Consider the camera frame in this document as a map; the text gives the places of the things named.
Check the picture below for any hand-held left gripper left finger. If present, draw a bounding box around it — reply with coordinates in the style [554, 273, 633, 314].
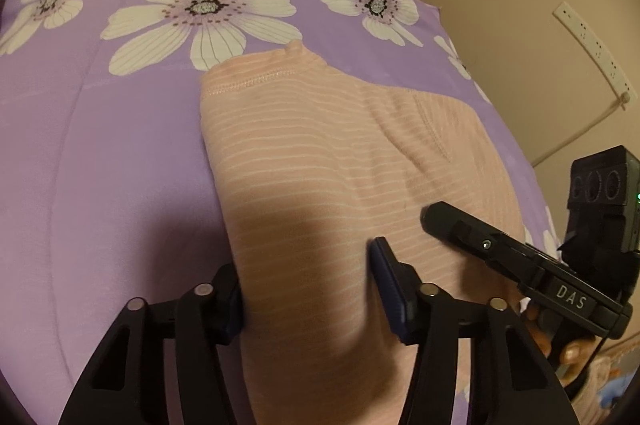
[59, 262, 246, 425]

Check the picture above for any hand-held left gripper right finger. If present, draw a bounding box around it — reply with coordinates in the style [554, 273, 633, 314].
[369, 236, 576, 425]

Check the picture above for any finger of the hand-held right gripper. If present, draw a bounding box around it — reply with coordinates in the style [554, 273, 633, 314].
[422, 202, 547, 297]

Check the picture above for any pink striped shirt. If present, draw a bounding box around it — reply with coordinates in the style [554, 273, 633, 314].
[200, 40, 532, 425]

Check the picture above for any person's right forearm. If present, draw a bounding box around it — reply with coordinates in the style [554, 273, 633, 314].
[570, 355, 637, 422]

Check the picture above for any person's right hand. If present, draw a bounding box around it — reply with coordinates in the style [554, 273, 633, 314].
[522, 297, 608, 386]

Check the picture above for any white power strip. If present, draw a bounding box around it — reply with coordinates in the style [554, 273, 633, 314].
[552, 2, 635, 110]

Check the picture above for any purple floral blanket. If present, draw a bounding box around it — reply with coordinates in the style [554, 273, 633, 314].
[0, 0, 576, 425]

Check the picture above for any white power cable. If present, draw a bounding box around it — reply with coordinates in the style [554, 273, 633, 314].
[531, 98, 629, 169]

